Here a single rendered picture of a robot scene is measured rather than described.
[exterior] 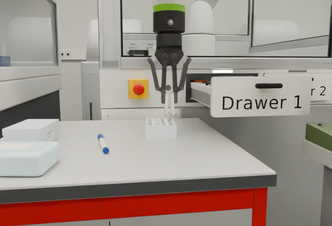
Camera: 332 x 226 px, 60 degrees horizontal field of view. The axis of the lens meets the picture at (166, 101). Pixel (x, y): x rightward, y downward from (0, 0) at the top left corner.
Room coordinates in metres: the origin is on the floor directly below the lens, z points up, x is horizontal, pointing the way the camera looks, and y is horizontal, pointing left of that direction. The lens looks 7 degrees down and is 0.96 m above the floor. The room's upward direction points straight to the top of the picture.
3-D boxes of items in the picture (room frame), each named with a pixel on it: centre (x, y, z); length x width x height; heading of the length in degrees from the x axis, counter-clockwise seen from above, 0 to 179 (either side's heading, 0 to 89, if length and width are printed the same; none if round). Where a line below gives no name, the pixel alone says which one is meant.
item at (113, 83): (1.60, -0.19, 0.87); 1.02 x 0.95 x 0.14; 98
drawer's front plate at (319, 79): (1.16, -0.53, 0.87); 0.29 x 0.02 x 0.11; 98
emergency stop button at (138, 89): (1.02, 0.10, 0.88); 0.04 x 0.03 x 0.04; 98
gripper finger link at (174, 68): (0.85, -0.02, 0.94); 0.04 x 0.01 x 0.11; 4
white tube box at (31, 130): (0.72, 0.34, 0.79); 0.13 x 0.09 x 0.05; 0
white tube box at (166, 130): (0.82, 0.02, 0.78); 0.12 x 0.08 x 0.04; 4
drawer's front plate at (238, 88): (0.80, -0.27, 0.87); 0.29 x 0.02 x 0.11; 98
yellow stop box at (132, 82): (1.05, 0.10, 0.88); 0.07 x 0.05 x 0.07; 98
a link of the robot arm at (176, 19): (0.84, -0.01, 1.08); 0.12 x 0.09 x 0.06; 4
